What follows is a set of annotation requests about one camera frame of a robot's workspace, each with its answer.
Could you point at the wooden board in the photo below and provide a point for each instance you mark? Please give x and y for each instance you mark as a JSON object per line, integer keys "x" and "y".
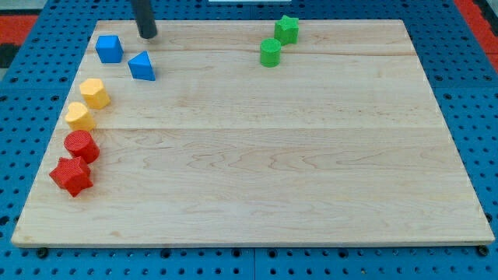
{"x": 342, "y": 144}

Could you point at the blue triangle block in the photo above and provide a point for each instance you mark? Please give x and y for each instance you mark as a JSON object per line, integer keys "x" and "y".
{"x": 141, "y": 67}

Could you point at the green cylinder block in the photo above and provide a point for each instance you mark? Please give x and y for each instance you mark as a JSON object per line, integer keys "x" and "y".
{"x": 270, "y": 50}

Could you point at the green star block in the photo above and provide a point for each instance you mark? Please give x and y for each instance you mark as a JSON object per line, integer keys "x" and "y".
{"x": 286, "y": 30}

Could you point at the yellow hexagon block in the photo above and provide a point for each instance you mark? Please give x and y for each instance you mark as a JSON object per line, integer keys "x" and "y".
{"x": 94, "y": 93}

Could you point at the blue cube block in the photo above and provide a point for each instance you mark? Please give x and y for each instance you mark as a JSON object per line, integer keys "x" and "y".
{"x": 109, "y": 49}

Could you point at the red cylinder block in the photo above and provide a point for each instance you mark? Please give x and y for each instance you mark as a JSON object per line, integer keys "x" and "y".
{"x": 80, "y": 143}

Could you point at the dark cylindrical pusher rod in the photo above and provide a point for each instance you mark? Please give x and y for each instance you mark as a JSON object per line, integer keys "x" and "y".
{"x": 144, "y": 18}

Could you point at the yellow heart block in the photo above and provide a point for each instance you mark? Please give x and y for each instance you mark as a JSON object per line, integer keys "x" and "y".
{"x": 78, "y": 117}

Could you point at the red star block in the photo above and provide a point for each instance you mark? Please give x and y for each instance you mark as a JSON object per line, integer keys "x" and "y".
{"x": 72, "y": 175}

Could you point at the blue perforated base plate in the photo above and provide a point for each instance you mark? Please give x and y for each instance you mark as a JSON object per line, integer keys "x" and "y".
{"x": 35, "y": 87}

